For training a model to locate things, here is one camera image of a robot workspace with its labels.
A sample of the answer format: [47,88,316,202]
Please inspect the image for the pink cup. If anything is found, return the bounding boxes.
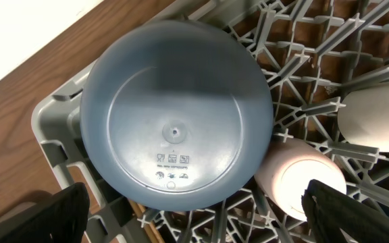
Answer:
[255,139,346,221]

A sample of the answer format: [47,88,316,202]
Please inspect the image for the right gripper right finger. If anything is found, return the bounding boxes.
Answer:
[301,180,389,243]

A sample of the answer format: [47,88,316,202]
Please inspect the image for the wooden chopstick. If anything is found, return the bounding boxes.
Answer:
[128,199,165,243]

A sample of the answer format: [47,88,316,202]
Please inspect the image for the white cup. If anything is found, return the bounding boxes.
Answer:
[338,82,389,152]

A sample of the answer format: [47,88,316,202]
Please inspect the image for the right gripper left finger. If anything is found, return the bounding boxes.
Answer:
[0,182,90,242]

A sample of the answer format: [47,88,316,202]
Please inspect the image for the dark blue plate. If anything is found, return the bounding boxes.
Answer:
[80,20,274,211]

